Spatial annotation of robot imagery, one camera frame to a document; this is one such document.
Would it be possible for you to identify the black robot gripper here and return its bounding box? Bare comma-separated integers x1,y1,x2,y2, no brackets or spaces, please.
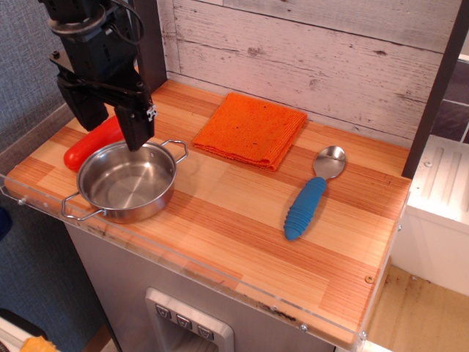
49,22,158,151

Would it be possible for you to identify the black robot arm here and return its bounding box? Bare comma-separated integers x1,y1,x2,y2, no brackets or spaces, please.
43,1,157,151

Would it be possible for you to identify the orange folded cloth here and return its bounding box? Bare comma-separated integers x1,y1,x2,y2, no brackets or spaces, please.
193,92,307,171

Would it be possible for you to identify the stainless steel pot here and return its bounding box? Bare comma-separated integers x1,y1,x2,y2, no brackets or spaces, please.
61,139,188,224

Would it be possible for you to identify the clear acrylic edge guard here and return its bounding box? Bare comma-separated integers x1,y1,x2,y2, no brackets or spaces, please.
1,176,366,351

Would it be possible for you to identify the grey toy fridge cabinet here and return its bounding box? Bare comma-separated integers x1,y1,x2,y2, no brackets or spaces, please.
66,224,335,351

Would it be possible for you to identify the yellow sponge object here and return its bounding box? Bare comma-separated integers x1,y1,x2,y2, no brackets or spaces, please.
20,337,58,352

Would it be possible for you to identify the dark vertical post left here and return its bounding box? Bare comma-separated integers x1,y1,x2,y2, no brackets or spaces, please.
130,0,167,92

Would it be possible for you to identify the dark vertical post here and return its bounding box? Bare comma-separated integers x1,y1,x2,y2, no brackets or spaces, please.
402,0,468,179
130,0,167,92

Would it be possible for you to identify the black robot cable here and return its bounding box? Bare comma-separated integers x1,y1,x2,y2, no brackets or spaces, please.
108,0,146,47

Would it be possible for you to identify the blue handled metal spoon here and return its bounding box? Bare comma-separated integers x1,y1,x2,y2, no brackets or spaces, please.
284,146,347,241

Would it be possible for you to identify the dark vertical post right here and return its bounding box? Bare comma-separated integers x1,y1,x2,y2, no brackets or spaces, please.
402,0,468,179

